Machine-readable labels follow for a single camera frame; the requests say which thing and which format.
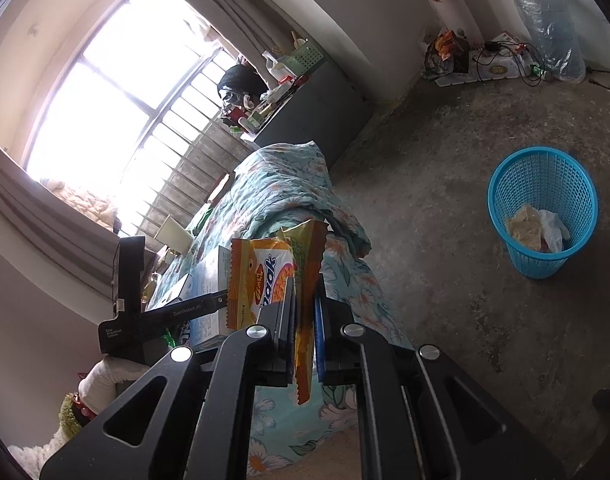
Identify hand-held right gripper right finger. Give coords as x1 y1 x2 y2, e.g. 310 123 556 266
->
312 280 568 480

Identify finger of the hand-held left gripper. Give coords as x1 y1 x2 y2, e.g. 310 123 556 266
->
200 290 229 315

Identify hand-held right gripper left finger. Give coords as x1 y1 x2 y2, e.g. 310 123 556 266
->
40 275 298 480

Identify blue white cardboard box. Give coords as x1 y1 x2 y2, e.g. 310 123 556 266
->
148 245 233 352

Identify orange cracker packet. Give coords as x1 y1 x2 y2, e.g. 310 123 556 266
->
227 236 317 406

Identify yellow snack packet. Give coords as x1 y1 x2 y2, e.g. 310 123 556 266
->
277 219 331 311

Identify yellow plastic bag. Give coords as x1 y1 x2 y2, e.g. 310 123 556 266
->
505 203 546 251

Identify white plastic bag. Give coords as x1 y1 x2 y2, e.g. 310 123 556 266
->
535 209 572 253

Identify blue mesh wastebasket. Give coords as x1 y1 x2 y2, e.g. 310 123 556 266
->
487 146 599 281

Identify person's left forearm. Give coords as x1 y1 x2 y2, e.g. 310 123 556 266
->
78 359 142 411

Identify white paper cup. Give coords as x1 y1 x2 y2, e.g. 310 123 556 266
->
154 215 192 253

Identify green snack packet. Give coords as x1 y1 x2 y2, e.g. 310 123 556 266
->
192 202 216 233

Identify cream quilted cloth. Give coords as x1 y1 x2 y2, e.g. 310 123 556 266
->
38 177 118 233

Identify grey striped curtain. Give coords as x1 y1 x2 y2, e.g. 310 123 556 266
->
150 0 346 61
0 150 136 326

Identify brown book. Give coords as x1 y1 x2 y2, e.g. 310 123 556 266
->
208 172 236 205

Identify floral turquoise blanket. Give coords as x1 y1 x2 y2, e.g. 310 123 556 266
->
145 141 416 476

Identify metal window railing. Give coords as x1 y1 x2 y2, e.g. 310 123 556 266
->
118 45 266 241

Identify green fuzzy cloth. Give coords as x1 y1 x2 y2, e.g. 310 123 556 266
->
60 394 84 437

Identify window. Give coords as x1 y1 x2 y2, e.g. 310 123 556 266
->
25 0 226 221

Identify black bag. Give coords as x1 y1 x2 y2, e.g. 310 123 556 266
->
217 63 266 106

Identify grey nightstand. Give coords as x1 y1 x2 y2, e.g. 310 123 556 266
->
245 55 373 161

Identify white plastic jug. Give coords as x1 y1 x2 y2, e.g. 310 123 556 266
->
262 51 286 81

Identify green plastic basket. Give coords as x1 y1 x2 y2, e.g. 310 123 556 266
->
280 40 328 78

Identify dark bag of snack wrappers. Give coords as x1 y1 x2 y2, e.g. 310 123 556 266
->
424 29 470 78

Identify clear blue water jug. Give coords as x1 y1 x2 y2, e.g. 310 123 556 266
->
514 0 586 84

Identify black charger cables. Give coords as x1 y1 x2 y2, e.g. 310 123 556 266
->
472 40 550 81

